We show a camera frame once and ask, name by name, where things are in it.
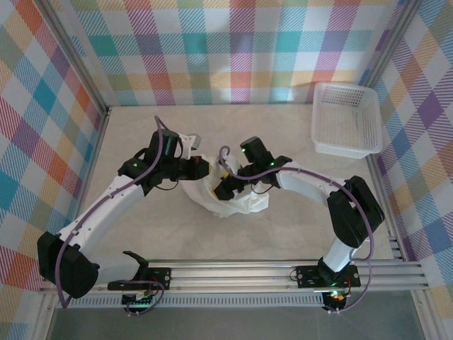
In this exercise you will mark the white t-shirt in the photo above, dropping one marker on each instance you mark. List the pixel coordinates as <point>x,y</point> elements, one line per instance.
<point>244,205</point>

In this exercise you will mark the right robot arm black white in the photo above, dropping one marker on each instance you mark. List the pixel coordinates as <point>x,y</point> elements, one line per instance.
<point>304,184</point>

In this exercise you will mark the white plastic mesh basket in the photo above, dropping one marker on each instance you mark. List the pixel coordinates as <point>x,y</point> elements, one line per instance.
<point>354,141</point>

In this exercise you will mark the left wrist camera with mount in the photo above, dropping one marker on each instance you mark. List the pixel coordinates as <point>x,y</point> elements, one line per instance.
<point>196,141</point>

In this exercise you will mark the long aluminium base rail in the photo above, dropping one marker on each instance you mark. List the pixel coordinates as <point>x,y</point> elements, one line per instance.
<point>230,276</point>

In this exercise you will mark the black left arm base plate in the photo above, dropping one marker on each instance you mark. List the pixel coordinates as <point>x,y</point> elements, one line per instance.
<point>159,278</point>

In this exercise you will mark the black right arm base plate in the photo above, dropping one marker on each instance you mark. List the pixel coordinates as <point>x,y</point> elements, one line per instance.
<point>308,276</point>

